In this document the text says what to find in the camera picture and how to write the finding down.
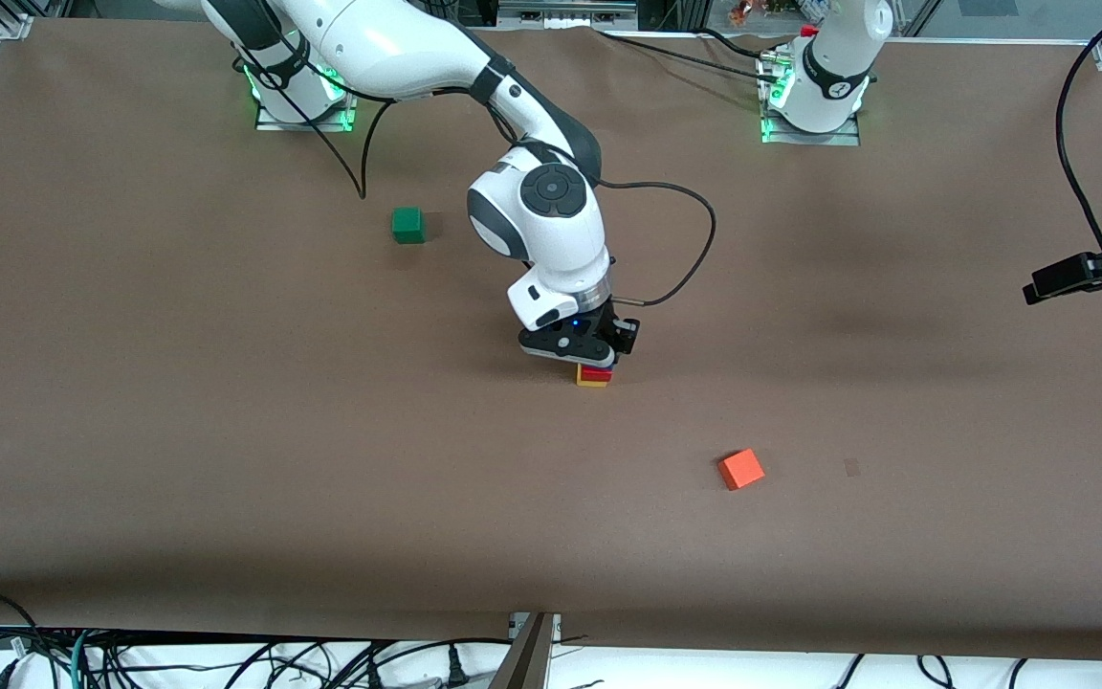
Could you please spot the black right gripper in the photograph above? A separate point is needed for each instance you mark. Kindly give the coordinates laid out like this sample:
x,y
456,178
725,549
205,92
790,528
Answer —
x,y
622,334

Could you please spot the red block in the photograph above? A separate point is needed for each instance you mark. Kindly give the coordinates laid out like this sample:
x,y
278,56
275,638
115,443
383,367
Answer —
x,y
594,372

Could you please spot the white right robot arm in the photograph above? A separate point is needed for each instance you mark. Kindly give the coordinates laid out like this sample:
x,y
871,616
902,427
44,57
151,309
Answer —
x,y
551,239

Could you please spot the yellow block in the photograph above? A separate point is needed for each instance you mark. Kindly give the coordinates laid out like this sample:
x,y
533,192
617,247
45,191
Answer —
x,y
593,382

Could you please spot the orange block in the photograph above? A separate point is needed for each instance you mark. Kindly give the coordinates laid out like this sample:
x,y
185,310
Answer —
x,y
740,469

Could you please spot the brown table cover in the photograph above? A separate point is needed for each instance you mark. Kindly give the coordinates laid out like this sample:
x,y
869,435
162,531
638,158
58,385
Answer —
x,y
513,536

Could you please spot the green block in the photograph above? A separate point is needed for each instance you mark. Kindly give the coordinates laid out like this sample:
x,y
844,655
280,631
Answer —
x,y
407,226

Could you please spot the grey metal bar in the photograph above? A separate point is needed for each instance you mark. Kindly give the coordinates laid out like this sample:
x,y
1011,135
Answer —
x,y
522,665

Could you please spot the black power plug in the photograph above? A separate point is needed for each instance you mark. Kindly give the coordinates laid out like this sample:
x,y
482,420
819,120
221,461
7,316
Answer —
x,y
456,668

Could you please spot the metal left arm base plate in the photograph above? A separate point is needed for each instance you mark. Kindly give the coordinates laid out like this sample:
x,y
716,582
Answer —
x,y
838,140

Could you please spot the small metal table bracket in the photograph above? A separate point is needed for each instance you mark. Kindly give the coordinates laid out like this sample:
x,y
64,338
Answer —
x,y
517,627

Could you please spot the silver aluminium rail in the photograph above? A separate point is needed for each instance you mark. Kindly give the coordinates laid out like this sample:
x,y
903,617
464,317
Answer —
x,y
565,10

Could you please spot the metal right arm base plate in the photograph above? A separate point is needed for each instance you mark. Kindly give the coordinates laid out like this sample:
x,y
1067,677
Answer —
x,y
321,125

